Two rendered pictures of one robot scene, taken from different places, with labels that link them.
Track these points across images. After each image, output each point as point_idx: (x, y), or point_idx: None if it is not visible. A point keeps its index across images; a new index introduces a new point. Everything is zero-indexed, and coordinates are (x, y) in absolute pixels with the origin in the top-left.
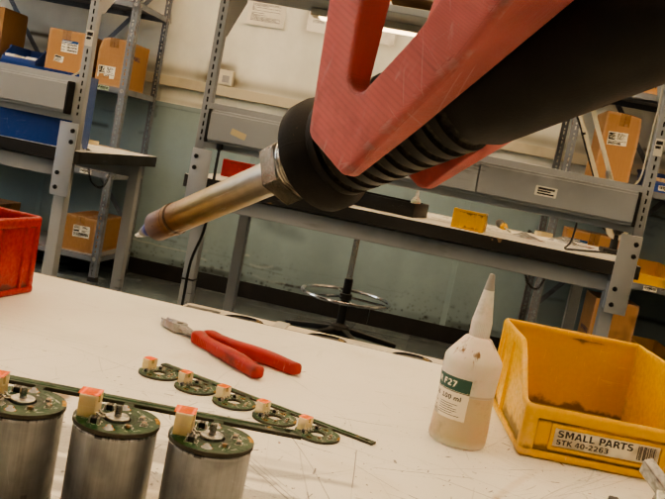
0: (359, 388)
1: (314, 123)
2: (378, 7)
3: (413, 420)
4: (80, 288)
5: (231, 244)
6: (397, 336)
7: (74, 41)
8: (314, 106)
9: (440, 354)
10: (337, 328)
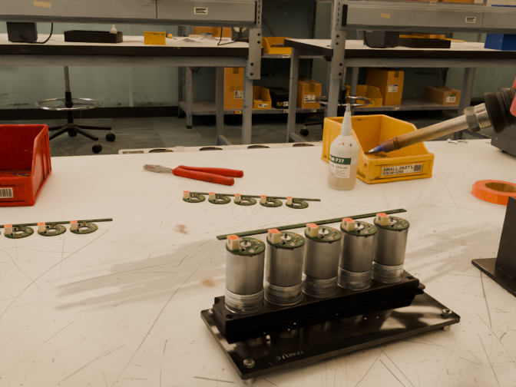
0: (273, 173)
1: (515, 109)
2: None
3: (314, 183)
4: (67, 160)
5: None
6: (104, 120)
7: None
8: (515, 103)
9: (137, 126)
10: (70, 126)
